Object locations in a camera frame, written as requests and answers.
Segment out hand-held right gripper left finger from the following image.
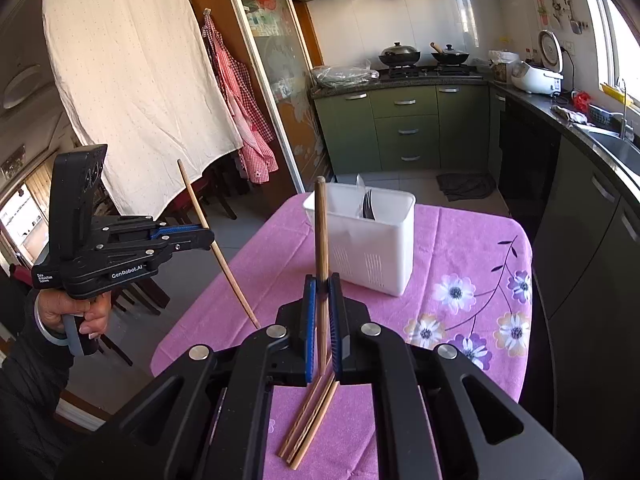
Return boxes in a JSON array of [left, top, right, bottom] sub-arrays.
[[57, 276, 318, 480]]

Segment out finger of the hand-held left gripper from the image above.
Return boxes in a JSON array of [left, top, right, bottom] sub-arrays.
[[149, 240, 216, 262], [149, 222, 215, 242]]

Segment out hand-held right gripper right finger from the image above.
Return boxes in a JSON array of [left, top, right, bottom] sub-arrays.
[[326, 278, 586, 480]]

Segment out light wooden chopstick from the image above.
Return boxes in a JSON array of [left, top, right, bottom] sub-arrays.
[[289, 381, 342, 470], [277, 367, 327, 456], [314, 176, 335, 378], [177, 158, 262, 331], [284, 375, 335, 462]]

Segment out white plastic utensil holder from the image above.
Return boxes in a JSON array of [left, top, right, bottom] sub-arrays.
[[302, 182, 417, 297]]

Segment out person's left forearm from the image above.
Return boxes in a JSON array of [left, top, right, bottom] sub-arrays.
[[0, 310, 76, 480]]

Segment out person's left hand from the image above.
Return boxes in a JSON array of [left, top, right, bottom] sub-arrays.
[[37, 290, 112, 340]]

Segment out dark wooden chair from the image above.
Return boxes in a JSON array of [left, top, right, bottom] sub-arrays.
[[96, 267, 172, 367], [162, 156, 239, 227]]

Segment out pink floral tablecloth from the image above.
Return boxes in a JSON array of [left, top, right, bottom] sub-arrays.
[[150, 191, 534, 480]]

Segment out red checked apron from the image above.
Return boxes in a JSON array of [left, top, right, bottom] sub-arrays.
[[201, 9, 279, 184]]

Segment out white hanging cloth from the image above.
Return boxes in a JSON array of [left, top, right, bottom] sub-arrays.
[[41, 0, 244, 207]]

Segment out round ceiling lamp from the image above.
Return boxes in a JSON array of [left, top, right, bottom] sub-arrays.
[[2, 67, 47, 111]]

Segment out flower print glass door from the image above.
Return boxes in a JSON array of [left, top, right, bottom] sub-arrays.
[[219, 0, 332, 197]]

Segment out dark floor mat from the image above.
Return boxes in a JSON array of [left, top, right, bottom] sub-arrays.
[[435, 173, 497, 202]]

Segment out green base cabinets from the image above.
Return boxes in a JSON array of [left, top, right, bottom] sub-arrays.
[[312, 85, 492, 177]]

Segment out plastic bag of vegetables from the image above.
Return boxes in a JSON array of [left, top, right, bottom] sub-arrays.
[[310, 64, 382, 89]]

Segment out dark base cabinets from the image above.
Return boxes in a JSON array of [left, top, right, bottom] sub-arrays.
[[489, 89, 640, 480]]

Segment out gas stove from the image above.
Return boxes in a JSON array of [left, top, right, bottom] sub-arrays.
[[376, 64, 485, 81]]

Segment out black wok with lid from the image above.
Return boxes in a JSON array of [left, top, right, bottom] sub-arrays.
[[378, 42, 422, 67]]

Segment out dark stone countertop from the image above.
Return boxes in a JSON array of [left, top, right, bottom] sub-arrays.
[[310, 71, 640, 196]]

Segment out pale plastic bag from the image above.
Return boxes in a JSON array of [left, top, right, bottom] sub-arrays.
[[487, 49, 522, 84]]

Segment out grey dish rag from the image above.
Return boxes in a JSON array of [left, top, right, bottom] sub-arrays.
[[549, 104, 587, 124]]

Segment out white rice cooker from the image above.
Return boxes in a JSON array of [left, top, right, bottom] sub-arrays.
[[510, 29, 566, 96]]

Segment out steel sink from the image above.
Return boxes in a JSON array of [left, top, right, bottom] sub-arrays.
[[574, 124, 640, 166]]

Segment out small steel faucet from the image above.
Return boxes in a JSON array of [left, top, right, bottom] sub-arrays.
[[615, 78, 637, 142]]

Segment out kitchen window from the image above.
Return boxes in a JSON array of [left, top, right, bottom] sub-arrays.
[[574, 0, 640, 111]]

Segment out black wok with wooden handle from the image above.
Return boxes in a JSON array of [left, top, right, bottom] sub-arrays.
[[429, 42, 471, 66]]

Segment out hanging wall tools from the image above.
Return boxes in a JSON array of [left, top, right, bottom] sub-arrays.
[[531, 0, 587, 37]]

